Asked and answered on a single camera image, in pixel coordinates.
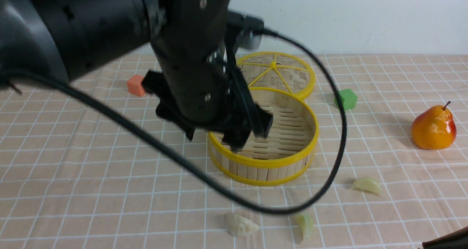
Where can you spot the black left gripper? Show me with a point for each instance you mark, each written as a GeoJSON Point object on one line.
{"type": "Point", "coordinates": [200, 86]}

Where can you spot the white dumpling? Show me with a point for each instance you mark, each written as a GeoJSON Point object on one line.
{"type": "Point", "coordinates": [239, 226]}

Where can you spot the greenish dumpling front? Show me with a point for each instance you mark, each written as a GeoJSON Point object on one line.
{"type": "Point", "coordinates": [306, 225]}

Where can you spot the pale yellow dumpling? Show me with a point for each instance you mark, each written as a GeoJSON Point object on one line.
{"type": "Point", "coordinates": [367, 184]}

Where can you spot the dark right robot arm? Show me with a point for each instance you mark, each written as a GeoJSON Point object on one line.
{"type": "Point", "coordinates": [454, 240]}

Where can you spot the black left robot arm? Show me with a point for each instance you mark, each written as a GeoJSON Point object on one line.
{"type": "Point", "coordinates": [66, 39]}

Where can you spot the bamboo steamer tray yellow rim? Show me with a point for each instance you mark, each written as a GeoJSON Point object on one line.
{"type": "Point", "coordinates": [284, 155]}

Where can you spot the bamboo steamer lid yellow rim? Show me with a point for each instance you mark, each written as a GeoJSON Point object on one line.
{"type": "Point", "coordinates": [280, 71]}

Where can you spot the green foam cube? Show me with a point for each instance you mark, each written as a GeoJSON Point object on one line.
{"type": "Point", "coordinates": [348, 98]}

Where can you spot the orange foam cube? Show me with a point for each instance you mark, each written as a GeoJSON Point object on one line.
{"type": "Point", "coordinates": [134, 86]}

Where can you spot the orange yellow toy pear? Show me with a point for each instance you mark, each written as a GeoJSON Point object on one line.
{"type": "Point", "coordinates": [434, 129]}

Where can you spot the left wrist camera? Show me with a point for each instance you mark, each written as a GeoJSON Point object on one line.
{"type": "Point", "coordinates": [243, 31]}

